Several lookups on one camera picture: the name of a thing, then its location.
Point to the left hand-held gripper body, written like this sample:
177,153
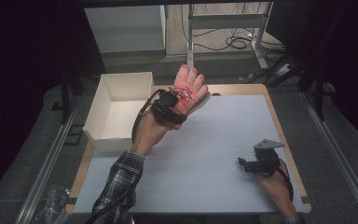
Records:
167,101

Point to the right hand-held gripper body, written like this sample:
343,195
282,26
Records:
267,163

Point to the pink glove with red label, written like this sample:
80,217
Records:
189,85

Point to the pink glove with grey palm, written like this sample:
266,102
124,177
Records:
203,99

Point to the white cardboard box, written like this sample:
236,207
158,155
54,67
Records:
126,115

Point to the person's right hand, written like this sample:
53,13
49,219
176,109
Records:
278,193

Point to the person's left hand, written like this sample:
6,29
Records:
149,133

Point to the pale blue table mat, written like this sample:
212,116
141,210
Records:
205,174

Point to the white cabinet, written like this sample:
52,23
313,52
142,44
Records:
124,28

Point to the black metal stand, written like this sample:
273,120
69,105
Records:
65,99
319,93

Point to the white power strip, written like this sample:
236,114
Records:
282,70

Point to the clear plastic bag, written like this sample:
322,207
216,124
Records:
52,202

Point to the aluminium rail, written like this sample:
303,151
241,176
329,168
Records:
338,155
48,161

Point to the white metal desk frame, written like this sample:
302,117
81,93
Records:
227,21

